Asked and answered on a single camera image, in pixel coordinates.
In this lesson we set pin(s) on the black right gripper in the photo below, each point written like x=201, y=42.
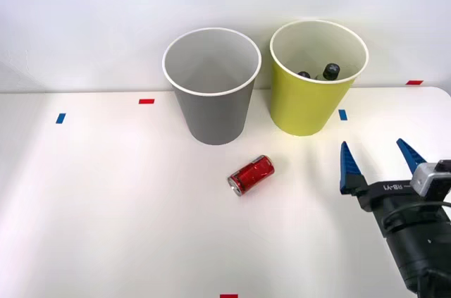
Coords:
x=387, y=194

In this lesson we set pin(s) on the yellow bottle with black cap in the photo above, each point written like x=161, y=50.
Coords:
x=331, y=71

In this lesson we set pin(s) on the yellow-green plastic waste bin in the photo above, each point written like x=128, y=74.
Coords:
x=303, y=107

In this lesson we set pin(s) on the small bottle with black cap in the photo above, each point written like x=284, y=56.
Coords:
x=303, y=74

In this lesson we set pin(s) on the red drink can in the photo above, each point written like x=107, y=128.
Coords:
x=253, y=174

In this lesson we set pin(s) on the grey plastic waste bin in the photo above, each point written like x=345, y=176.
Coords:
x=215, y=118

